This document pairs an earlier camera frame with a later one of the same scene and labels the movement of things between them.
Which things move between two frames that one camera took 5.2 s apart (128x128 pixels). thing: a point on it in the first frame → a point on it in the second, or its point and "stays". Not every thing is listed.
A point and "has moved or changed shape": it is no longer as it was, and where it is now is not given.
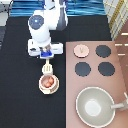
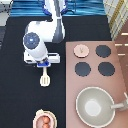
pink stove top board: (94, 64) stays
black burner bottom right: (106, 68) stays
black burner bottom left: (82, 69) stays
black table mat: (22, 102) stays
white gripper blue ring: (46, 52) → (51, 59)
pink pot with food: (47, 83) → (44, 119)
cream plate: (57, 85) → (44, 112)
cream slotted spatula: (47, 68) has moved or changed shape
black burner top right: (103, 51) stays
